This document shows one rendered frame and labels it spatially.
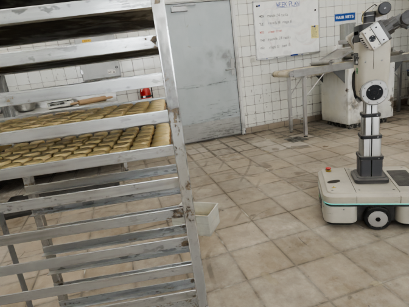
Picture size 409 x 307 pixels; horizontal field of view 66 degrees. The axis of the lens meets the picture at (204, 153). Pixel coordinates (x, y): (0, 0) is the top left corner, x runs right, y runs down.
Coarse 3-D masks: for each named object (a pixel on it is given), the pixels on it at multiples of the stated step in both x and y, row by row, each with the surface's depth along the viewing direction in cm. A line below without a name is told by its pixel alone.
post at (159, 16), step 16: (160, 0) 70; (160, 16) 71; (160, 32) 72; (160, 48) 73; (176, 96) 76; (176, 112) 77; (176, 128) 78; (176, 144) 79; (176, 160) 80; (192, 208) 84; (192, 224) 85; (192, 240) 86; (192, 256) 88
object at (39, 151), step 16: (144, 128) 115; (160, 128) 110; (16, 144) 114; (32, 144) 110; (48, 144) 107; (64, 144) 103; (80, 144) 102; (96, 144) 98; (112, 144) 97; (128, 144) 92; (144, 144) 88; (160, 144) 86; (0, 160) 91; (16, 160) 89; (32, 160) 86; (48, 160) 84
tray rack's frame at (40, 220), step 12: (0, 84) 113; (12, 108) 117; (24, 180) 123; (0, 216) 103; (36, 216) 127; (48, 240) 130; (12, 252) 107; (60, 276) 137; (24, 288) 111; (60, 300) 138; (192, 300) 143
